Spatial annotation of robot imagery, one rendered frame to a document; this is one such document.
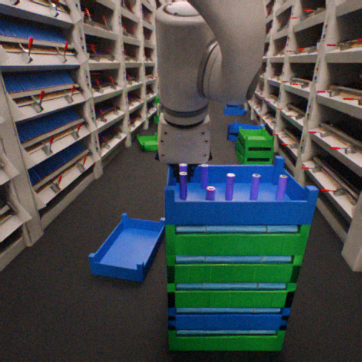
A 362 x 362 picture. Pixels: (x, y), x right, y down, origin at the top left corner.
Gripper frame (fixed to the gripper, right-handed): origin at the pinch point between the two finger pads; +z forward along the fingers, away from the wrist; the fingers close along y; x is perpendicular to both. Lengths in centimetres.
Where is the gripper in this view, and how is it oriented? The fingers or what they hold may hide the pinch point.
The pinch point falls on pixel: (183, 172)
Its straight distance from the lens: 58.6
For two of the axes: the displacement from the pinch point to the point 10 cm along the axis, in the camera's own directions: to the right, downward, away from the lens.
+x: 0.0, -7.6, 6.5
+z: 0.0, 6.5, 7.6
